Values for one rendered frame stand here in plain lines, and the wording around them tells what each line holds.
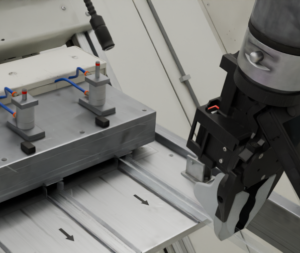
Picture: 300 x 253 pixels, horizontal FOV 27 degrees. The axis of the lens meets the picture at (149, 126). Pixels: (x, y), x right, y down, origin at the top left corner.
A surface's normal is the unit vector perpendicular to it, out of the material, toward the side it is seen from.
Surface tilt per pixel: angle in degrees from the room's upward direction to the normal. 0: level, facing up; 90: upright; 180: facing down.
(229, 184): 80
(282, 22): 105
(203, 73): 90
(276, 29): 100
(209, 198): 90
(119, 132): 133
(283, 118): 87
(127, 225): 44
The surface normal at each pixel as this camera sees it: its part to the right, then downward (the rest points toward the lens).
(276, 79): -0.14, 0.58
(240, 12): -0.75, 0.28
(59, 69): 0.06, -0.87
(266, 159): 0.64, 0.55
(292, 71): 0.15, 0.62
